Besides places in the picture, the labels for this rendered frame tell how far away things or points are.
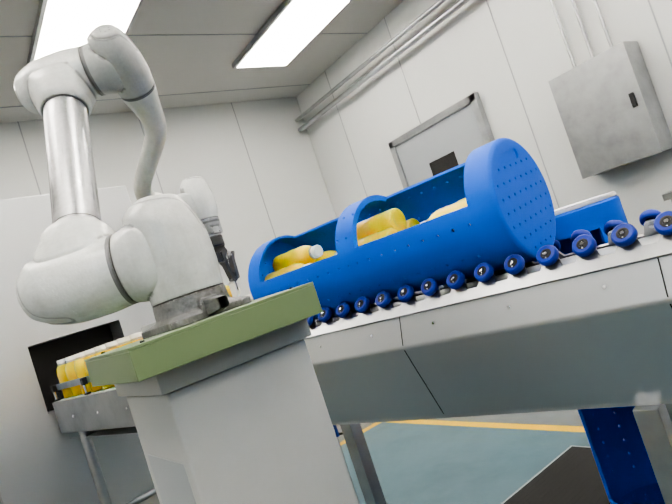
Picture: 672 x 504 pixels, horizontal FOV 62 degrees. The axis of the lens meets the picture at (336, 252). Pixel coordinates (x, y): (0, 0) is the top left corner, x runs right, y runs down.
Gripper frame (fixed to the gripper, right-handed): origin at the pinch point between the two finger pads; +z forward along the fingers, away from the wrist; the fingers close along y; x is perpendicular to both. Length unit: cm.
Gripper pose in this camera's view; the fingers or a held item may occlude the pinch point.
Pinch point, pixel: (229, 293)
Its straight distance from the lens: 193.3
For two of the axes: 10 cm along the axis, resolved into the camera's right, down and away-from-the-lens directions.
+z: 3.2, 9.5, -0.4
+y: 6.6, -1.9, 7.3
